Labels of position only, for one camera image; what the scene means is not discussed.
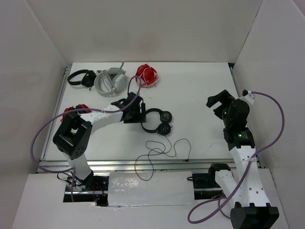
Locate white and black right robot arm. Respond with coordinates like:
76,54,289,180
206,90,279,229

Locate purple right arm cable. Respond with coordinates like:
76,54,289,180
187,92,285,224

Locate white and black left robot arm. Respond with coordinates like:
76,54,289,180
53,93,146,190

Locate black Panasonic wired headphones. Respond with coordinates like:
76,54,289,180
134,108,192,181

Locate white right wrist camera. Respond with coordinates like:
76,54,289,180
241,89,255,105

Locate red black headphones with cable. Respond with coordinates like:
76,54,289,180
61,104,91,122

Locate grey white gaming headset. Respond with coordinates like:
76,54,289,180
93,61,128,97

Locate black headphones at back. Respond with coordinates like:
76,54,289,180
67,69,97,88

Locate red white wrapped headphones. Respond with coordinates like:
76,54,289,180
135,64,159,88

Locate white foil cover panel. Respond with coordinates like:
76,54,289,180
108,171,195,207

